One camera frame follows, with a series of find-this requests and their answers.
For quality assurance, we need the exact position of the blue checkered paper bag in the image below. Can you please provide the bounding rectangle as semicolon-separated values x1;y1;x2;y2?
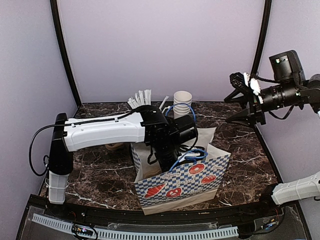
129;104;232;216

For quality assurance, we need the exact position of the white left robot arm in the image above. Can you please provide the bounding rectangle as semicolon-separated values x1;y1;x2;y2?
36;105;198;218

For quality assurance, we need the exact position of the stack of white paper cups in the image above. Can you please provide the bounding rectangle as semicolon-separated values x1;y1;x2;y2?
173;90;193;119

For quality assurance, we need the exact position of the white wrapped straws bundle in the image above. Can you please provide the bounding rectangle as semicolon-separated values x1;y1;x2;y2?
126;88;170;111

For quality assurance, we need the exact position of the brown cardboard cup carrier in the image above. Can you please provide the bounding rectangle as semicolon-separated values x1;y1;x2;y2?
105;142;127;152

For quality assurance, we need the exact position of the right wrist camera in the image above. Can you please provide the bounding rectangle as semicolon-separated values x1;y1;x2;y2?
229;72;261;96

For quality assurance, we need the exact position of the black vertical frame post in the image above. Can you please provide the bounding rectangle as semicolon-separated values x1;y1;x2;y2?
250;0;272;74

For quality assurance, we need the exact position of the black front rail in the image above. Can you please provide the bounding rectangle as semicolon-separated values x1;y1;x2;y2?
42;197;285;225

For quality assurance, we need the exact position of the white slotted cable duct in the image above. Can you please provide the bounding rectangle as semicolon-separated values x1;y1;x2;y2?
31;213;239;240

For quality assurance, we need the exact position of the black left frame post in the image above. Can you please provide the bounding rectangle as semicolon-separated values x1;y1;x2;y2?
49;0;82;108

